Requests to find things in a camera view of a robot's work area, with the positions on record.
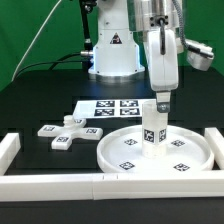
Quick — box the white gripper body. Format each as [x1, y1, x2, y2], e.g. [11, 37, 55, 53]
[147, 29, 179, 92]

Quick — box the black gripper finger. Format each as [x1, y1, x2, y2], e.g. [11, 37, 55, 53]
[156, 91, 171, 113]

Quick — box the white round table top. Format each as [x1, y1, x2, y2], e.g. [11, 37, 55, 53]
[97, 125, 214, 173]

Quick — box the white cross-shaped table base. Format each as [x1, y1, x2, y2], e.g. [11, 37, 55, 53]
[37, 115, 103, 150]

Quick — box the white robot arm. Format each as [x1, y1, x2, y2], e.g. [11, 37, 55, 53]
[89, 0, 182, 113]

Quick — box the white marker tag board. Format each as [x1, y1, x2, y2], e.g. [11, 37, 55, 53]
[73, 99, 153, 119]

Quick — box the white right fence bar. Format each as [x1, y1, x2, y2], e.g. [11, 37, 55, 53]
[204, 127, 224, 170]

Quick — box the white fence bar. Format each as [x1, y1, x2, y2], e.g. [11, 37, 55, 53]
[0, 171, 224, 202]
[0, 133, 21, 176]
[204, 127, 224, 170]

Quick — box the white front fence bar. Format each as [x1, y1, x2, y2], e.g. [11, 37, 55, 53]
[0, 171, 224, 202]

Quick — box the white left fence bar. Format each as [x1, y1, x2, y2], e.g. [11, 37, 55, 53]
[0, 133, 21, 176]

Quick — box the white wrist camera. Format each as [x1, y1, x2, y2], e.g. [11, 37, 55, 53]
[186, 39, 214, 71]

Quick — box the grey arm hose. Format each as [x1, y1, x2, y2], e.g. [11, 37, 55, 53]
[171, 0, 191, 51]

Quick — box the black cable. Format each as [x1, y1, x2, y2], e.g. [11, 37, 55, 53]
[11, 53, 94, 83]

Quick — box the white cable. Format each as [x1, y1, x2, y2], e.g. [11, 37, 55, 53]
[11, 0, 64, 73]

